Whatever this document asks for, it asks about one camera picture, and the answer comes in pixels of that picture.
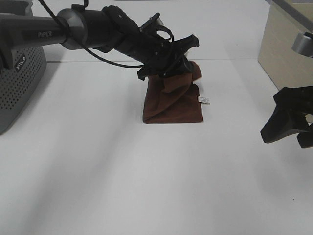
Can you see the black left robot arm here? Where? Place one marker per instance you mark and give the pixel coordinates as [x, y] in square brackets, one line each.
[110, 28]

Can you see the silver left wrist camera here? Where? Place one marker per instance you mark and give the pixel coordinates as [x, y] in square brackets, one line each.
[153, 22]

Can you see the brown towel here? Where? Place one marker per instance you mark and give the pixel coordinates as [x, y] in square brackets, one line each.
[173, 99]

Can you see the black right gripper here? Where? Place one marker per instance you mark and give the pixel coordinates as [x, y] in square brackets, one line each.
[289, 116]

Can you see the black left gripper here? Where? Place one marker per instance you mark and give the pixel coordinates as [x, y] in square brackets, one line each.
[159, 57]

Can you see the grey perforated laundry basket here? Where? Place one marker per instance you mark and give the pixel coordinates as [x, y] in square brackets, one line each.
[22, 62]

